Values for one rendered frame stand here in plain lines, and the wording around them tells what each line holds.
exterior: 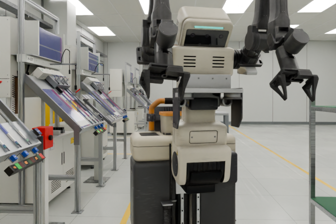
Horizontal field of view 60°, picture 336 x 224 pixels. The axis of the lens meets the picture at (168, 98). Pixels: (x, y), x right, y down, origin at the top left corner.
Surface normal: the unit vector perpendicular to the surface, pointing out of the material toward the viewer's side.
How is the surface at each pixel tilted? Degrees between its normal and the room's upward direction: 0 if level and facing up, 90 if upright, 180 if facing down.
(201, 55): 98
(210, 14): 42
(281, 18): 88
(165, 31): 59
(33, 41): 90
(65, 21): 90
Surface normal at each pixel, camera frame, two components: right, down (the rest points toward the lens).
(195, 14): 0.14, -0.73
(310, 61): -0.04, 0.00
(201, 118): 0.20, 0.15
